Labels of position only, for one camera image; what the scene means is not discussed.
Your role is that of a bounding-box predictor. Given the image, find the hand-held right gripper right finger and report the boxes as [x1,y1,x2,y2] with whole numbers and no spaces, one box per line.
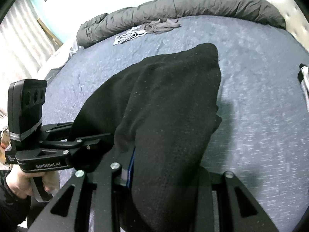
[197,168,279,232]

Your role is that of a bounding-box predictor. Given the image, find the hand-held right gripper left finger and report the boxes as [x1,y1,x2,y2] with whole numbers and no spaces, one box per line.
[28,147,136,232]

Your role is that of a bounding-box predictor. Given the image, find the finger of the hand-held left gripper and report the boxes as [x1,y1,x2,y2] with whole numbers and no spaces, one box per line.
[36,133,114,162]
[41,122,74,142]

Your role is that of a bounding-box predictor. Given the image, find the black sweater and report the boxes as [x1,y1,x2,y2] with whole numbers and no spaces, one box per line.
[68,43,222,232]

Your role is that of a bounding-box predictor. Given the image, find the person's left forearm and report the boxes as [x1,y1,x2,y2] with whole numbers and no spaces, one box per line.
[0,169,33,232]

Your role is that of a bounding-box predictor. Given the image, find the folded grey clothes stack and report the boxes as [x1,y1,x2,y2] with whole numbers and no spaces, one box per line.
[298,63,309,109]

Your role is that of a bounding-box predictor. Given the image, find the person's left hand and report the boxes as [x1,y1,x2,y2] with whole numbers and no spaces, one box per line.
[5,165,60,200]

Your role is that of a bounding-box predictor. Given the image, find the white crumpled sheet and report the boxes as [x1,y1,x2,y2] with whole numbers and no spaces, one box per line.
[37,39,80,80]

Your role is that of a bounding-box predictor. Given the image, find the beige striped curtain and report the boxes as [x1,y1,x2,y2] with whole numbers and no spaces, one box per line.
[0,2,64,116]

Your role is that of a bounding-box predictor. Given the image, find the bed with blue sheet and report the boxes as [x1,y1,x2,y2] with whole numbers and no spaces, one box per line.
[40,14,309,232]

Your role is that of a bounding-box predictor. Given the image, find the crumpled pale blue garment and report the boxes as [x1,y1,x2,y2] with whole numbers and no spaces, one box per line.
[113,26,146,46]

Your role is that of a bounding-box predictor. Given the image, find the dark grey duvet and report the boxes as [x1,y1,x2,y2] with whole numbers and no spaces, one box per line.
[76,0,287,47]

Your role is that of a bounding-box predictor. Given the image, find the cream tufted headboard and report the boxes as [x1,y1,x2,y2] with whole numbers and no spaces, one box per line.
[257,0,309,61]

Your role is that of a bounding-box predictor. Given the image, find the wooden frame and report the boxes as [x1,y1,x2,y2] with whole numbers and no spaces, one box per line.
[36,17,64,47]

